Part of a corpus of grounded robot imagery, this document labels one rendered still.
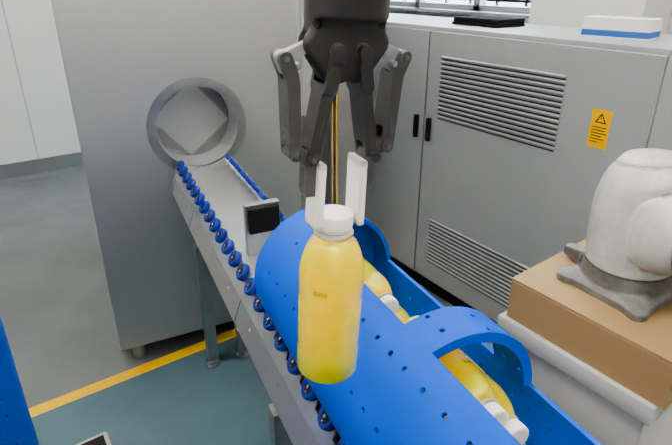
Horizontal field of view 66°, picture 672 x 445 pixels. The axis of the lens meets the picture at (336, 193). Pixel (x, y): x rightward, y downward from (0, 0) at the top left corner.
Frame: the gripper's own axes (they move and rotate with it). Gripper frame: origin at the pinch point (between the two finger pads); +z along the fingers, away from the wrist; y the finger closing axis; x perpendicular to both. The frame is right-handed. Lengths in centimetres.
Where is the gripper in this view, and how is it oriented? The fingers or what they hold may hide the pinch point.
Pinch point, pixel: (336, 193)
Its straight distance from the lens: 51.5
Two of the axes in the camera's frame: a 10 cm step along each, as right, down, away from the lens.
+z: -0.5, 9.2, 3.8
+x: 4.4, 3.6, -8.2
